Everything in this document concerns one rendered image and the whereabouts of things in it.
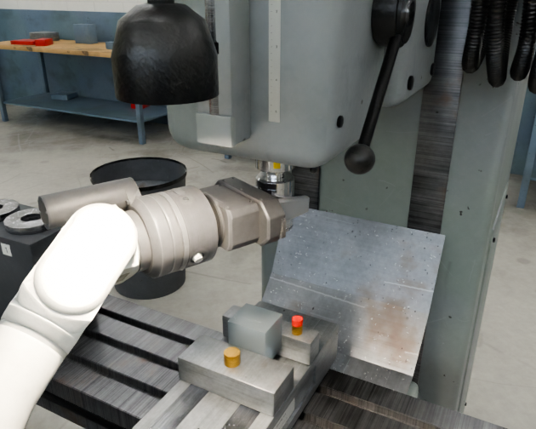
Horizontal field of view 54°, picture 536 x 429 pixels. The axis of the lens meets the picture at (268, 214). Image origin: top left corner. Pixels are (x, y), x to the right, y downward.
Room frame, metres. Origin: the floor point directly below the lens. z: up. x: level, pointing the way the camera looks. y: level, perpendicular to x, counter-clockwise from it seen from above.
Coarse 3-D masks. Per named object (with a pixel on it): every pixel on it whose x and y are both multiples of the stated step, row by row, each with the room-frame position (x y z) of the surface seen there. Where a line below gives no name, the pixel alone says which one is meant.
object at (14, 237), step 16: (0, 208) 0.90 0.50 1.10; (16, 208) 0.88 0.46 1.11; (32, 208) 0.91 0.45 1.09; (0, 224) 0.84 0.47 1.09; (16, 224) 0.81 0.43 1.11; (32, 224) 0.81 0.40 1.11; (0, 240) 0.79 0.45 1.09; (16, 240) 0.78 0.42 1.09; (32, 240) 0.78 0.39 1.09; (48, 240) 0.79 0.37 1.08; (0, 256) 0.80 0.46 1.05; (16, 256) 0.78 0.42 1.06; (32, 256) 0.76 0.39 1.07; (0, 272) 0.80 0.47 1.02; (16, 272) 0.78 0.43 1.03; (0, 288) 0.80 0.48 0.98; (16, 288) 0.79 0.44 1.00; (0, 304) 0.81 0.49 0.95
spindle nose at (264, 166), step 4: (256, 160) 0.59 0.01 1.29; (260, 160) 0.59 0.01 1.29; (256, 164) 0.59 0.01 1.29; (260, 164) 0.59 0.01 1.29; (264, 164) 0.58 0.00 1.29; (268, 164) 0.58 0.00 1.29; (272, 164) 0.58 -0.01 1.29; (284, 164) 0.58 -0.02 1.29; (256, 168) 0.59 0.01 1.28; (260, 168) 0.59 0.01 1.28; (264, 168) 0.58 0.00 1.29; (268, 168) 0.58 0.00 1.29; (272, 168) 0.58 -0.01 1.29; (280, 168) 0.58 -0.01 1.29; (284, 168) 0.58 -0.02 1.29; (288, 168) 0.58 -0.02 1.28; (292, 168) 0.59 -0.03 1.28; (268, 172) 0.58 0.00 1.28; (272, 172) 0.58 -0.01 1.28; (276, 172) 0.58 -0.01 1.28; (280, 172) 0.58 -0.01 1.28; (284, 172) 0.58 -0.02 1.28
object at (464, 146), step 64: (448, 0) 0.87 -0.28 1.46; (448, 64) 0.87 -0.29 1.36; (384, 128) 0.92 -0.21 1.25; (448, 128) 0.86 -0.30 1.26; (512, 128) 0.95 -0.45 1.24; (320, 192) 0.97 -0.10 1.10; (384, 192) 0.91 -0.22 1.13; (448, 192) 0.86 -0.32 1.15; (448, 256) 0.85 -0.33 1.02; (448, 320) 0.84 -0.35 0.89; (448, 384) 0.83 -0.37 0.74
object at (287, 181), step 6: (258, 174) 0.60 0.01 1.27; (264, 174) 0.60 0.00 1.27; (288, 174) 0.60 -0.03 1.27; (258, 180) 0.59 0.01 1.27; (264, 180) 0.58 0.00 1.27; (270, 180) 0.58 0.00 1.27; (276, 180) 0.58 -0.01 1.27; (282, 180) 0.58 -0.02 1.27; (288, 180) 0.59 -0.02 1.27; (264, 186) 0.58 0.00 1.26; (270, 186) 0.58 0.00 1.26; (276, 186) 0.58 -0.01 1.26; (282, 186) 0.58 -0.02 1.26; (288, 186) 0.59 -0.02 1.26
